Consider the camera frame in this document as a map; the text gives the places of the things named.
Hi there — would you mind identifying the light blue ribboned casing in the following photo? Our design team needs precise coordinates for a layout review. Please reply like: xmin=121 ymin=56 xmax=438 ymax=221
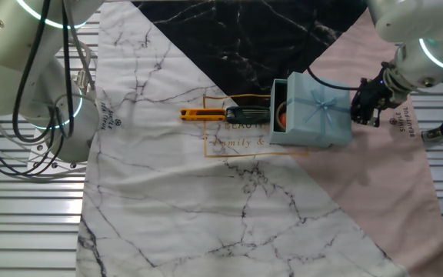
xmin=285 ymin=72 xmax=354 ymax=149

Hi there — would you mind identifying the orange round item with ring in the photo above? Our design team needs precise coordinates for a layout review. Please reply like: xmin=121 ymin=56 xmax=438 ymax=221
xmin=275 ymin=101 xmax=288 ymax=130

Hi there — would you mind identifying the light blue inner gift box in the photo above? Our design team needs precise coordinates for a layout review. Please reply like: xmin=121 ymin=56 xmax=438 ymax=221
xmin=268 ymin=78 xmax=311 ymax=147

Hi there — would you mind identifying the thick grey robot cable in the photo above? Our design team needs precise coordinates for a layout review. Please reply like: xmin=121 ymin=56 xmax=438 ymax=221
xmin=65 ymin=18 xmax=98 ymax=95

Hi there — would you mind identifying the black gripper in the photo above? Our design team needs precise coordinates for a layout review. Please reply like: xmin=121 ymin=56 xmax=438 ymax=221
xmin=350 ymin=63 xmax=400 ymax=128

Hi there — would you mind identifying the yellow folding hex key set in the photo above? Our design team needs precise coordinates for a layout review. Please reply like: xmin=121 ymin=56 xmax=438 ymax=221
xmin=179 ymin=108 xmax=227 ymax=122

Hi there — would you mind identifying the marble pink black tablecloth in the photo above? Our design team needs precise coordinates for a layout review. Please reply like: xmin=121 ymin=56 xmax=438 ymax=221
xmin=75 ymin=0 xmax=443 ymax=277

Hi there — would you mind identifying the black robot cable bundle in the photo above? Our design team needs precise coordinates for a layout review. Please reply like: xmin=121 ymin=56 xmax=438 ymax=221
xmin=0 ymin=0 xmax=77 ymax=179

